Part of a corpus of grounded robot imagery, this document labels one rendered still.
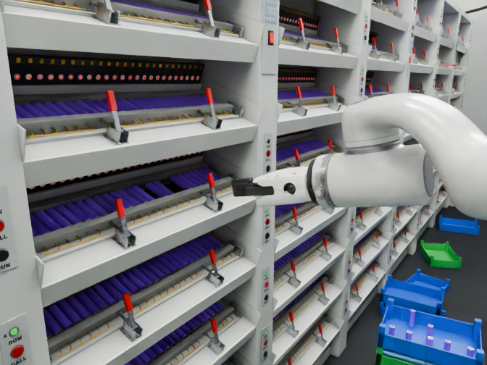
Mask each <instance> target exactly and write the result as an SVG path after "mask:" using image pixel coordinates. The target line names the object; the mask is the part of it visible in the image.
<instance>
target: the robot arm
mask: <svg viewBox="0 0 487 365"><path fill-rule="evenodd" d="M399 128H400V129H402V130H404V131H406V132H408V133H409V134H410V135H411V136H412V137H414V138H415V139H416V140H417V141H418V142H419V143H420V144H415V145H408V146H405V145H403V144H401V141H400V136H399ZM342 130H343V136H344V145H345V152H344V153H338V154H326V155H320V156H318V157H317V158H316V159H313V160H312V161H311V162H310V163H309V166H308V167H294V168H288V169H280V170H277V171H274V172H271V173H268V174H266V175H263V176H260V177H255V178H253V177H244V178H236V179H234V180H231V185H232V189H233V195H234V196H235V197H241V196H263V197H261V198H260V199H258V200H256V202H257V205H258V206H277V205H286V204H299V203H304V202H308V201H312V202H313V203H314V204H316V205H318V206H321V207H323V208H346V207H375V206H425V205H428V204H429V203H430V201H431V199H432V197H433V191H434V170H433V164H434V166H435V168H436V169H437V171H438V174H439V176H440V178H441V181H442V183H443V184H444V187H445V189H446V192H447V194H448V196H449V198H450V200H451V202H452V203H453V204H454V206H455V207H456V208H457V209H458V210H459V211H460V212H462V213H463V214H465V215H467V216H469V217H472V218H476V219H482V220H487V136H486V135H485V134H484V133H483V132H482V131H481V130H480V129H479V128H478V127H477V126H476V125H475V124H474V123H473V122H472V121H471V120H470V119H468V118H467V117H466V116H465V115H464V114H463V113H461V112H460V111H459V110H458V109H456V108H454V107H453V106H451V105H449V104H448V103H446V102H444V101H442V100H439V99H437V98H434V97H431V96H426V95H423V94H419V93H394V94H388V95H384V96H375V97H372V98H366V99H363V100H360V101H355V102H354V103H352V104H350V105H348V106H347V107H346V108H345V109H344V112H343V115H342Z"/></svg>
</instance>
